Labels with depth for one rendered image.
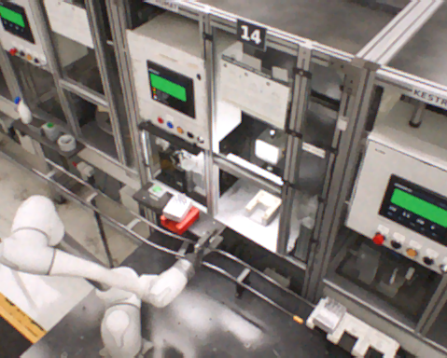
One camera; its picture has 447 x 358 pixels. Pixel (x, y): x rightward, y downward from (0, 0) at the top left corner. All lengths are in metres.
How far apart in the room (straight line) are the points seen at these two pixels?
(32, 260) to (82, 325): 0.76
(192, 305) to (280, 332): 0.45
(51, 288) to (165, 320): 1.26
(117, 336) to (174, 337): 0.34
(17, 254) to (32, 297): 1.71
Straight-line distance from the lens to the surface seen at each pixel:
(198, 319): 2.45
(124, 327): 2.17
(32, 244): 1.86
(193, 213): 2.46
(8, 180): 4.36
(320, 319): 2.20
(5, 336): 3.44
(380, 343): 2.25
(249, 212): 2.47
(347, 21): 1.84
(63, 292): 3.49
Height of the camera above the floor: 2.83
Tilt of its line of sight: 45 degrees down
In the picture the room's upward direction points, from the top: straight up
